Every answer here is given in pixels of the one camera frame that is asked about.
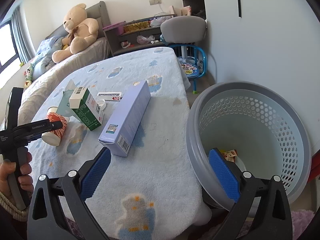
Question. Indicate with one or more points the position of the green white carton box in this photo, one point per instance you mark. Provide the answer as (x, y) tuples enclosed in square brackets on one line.
[(85, 107)]

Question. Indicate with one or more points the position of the white round lid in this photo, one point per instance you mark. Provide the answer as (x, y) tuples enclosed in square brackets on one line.
[(101, 103)]

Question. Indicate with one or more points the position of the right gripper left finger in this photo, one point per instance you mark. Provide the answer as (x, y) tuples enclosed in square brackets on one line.
[(47, 219)]

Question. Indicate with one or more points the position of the light blue wipes packet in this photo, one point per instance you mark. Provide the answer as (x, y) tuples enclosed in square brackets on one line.
[(64, 107)]

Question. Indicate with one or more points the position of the beige teddy bear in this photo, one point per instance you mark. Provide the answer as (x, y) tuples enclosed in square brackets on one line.
[(82, 32)]

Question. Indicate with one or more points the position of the beige bed sheet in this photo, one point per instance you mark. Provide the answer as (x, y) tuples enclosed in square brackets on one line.
[(37, 93)]

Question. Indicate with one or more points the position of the red patterned snack wrapper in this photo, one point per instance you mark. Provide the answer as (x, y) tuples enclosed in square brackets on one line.
[(230, 155)]

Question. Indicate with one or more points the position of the blue folded quilt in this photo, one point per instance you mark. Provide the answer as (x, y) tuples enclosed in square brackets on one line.
[(42, 61)]

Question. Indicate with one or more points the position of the light blue patterned blanket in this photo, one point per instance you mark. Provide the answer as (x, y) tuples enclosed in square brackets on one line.
[(149, 190)]

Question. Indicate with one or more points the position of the red white paper cup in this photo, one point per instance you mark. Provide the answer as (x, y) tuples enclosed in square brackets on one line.
[(60, 122)]

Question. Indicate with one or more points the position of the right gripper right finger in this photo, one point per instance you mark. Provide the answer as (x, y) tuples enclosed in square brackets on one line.
[(272, 219)]

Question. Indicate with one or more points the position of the purple fluffy rug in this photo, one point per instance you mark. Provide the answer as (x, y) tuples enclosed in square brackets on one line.
[(300, 221)]

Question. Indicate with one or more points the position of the grey chair backrest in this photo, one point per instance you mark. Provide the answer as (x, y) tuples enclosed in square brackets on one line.
[(183, 30)]

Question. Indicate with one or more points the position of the grey bedside shelf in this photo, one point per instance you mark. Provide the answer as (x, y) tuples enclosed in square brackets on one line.
[(138, 35)]

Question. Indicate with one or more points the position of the small green plush doll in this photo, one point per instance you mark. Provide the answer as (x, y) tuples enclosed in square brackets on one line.
[(28, 76)]

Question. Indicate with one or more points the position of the grey perforated trash basket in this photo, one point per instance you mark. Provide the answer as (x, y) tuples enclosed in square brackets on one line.
[(260, 125)]

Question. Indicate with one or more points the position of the blue child chair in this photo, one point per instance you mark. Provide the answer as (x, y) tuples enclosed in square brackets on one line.
[(193, 61)]

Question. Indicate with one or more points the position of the playing card box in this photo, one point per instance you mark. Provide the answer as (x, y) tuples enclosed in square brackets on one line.
[(110, 96)]

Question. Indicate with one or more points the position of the purple long box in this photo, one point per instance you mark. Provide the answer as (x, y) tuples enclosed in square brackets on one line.
[(120, 130)]

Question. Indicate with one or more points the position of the wall power socket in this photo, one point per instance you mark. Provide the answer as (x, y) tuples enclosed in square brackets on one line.
[(155, 2)]

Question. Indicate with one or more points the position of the pink storage box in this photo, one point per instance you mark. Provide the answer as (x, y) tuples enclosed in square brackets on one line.
[(119, 27)]

